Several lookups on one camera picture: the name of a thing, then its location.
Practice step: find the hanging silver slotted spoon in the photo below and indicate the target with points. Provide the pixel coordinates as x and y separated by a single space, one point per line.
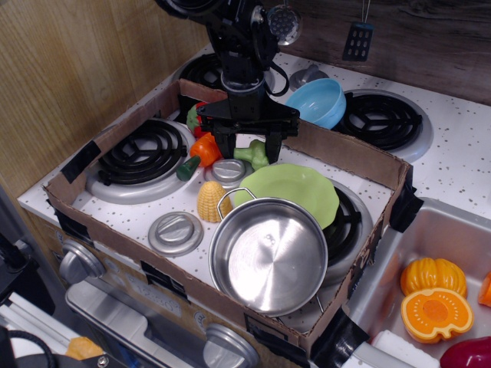
285 23

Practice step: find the upper grey stove knob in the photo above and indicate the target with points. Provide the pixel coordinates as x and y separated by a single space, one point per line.
228 172

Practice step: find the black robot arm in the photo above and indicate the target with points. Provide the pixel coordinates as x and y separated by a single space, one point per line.
246 48

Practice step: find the yellow toy corn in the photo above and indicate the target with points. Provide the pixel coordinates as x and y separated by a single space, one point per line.
212 202

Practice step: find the light blue bowl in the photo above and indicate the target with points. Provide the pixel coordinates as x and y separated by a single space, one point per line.
321 102

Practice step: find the hanging grey spatula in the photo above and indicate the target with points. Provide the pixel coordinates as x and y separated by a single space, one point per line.
358 41

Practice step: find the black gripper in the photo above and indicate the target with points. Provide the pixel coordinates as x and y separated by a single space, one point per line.
249 111

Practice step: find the lower grey stove knob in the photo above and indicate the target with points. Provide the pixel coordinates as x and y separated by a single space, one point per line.
175 234

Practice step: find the back right black burner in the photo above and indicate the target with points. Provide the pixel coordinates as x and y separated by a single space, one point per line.
388 121

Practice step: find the back grey stove knob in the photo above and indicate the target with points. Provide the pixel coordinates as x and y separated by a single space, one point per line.
305 76

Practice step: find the whole orange toy pumpkin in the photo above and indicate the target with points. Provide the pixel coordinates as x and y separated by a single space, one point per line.
429 273

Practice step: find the right silver oven knob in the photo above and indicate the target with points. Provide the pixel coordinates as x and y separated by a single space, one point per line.
225 348

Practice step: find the black burner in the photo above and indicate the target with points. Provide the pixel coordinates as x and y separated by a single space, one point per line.
199 71
388 121
142 167
346 235

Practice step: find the metal sink basin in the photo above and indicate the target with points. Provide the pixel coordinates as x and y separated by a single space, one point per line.
438 231

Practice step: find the back left black burner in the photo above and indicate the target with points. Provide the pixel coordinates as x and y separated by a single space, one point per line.
199 71

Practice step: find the grey stove knob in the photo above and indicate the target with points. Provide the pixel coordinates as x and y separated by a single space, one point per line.
228 172
305 76
175 234

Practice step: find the front right black burner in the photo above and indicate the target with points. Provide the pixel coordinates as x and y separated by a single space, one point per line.
346 235

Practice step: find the halved orange toy pumpkin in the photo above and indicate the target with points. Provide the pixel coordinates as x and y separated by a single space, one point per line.
436 314

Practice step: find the front left black burner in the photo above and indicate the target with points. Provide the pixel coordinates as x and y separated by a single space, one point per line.
142 167

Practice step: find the red toy strawberry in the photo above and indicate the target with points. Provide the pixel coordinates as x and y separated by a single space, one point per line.
194 120

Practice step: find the left silver oven knob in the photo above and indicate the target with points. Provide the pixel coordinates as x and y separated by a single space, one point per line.
79 263

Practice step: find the green toy broccoli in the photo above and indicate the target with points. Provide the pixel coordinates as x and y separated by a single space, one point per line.
254 154

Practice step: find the steel pot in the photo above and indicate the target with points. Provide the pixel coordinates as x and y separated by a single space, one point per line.
268 254

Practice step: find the dark red toy vegetable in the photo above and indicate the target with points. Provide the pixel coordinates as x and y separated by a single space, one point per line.
468 353

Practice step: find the orange toy carrot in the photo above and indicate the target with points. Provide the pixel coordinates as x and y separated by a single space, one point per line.
203 153

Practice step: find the brown cardboard fence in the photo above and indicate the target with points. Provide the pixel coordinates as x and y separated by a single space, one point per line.
178 289

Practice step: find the orange toy at edge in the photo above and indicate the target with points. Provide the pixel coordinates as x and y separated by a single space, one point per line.
484 296

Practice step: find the silver oven knob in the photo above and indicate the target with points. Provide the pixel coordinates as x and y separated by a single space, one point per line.
225 348
79 263

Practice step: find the light green plate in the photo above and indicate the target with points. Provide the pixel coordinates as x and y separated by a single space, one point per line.
301 185

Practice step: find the silver oven door handle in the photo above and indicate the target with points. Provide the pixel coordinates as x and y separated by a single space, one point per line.
121 322

